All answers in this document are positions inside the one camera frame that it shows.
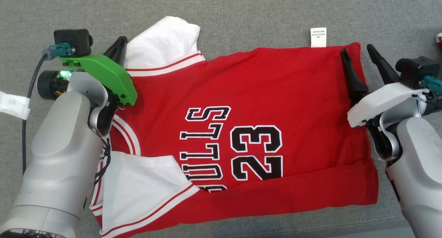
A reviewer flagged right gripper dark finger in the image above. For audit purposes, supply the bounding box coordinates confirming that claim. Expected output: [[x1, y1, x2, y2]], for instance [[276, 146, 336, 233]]
[[340, 48, 369, 101], [366, 44, 401, 86]]

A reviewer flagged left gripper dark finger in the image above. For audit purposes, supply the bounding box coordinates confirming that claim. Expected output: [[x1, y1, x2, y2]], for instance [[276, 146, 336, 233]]
[[103, 36, 128, 67]]

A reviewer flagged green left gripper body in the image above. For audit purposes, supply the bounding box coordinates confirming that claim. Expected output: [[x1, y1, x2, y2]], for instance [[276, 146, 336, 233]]
[[59, 54, 138, 106]]

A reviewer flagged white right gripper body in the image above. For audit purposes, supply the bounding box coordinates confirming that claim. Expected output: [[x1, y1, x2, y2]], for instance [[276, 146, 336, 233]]
[[347, 82, 431, 128]]

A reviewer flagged red Bulls basketball jersey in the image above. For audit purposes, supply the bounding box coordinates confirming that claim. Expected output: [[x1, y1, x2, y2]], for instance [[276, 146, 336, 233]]
[[89, 16, 379, 238]]

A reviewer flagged grey fabric sofa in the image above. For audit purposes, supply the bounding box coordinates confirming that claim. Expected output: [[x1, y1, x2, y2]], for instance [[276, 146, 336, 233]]
[[0, 0, 442, 238]]

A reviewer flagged right cable with teal connector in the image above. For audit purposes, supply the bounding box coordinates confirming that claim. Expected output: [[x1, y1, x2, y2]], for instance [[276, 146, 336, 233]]
[[421, 76, 442, 104]]

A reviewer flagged cable with teal connector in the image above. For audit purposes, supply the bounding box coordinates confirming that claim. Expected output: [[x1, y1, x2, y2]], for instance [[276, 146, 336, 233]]
[[421, 76, 442, 104], [22, 43, 75, 176]]

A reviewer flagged left cable with teal connector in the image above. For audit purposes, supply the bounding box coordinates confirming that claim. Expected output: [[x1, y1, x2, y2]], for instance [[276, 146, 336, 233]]
[[22, 43, 75, 176]]

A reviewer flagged white paper tag on cable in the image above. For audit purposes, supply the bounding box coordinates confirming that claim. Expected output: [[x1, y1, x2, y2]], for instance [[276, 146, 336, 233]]
[[0, 91, 31, 120]]

